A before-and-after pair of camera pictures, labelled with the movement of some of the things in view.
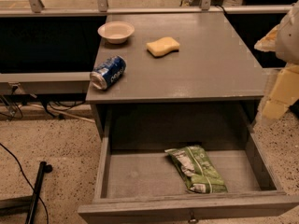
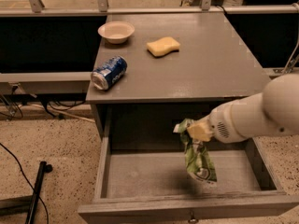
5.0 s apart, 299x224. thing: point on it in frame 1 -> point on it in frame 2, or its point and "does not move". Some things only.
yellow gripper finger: x=285 y=91 -> x=223 y=126
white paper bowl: x=117 y=32 does not move
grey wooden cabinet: x=189 y=77 does not move
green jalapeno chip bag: x=199 y=175 -> x=198 y=161
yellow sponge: x=163 y=47 does not move
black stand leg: x=25 y=204 does not move
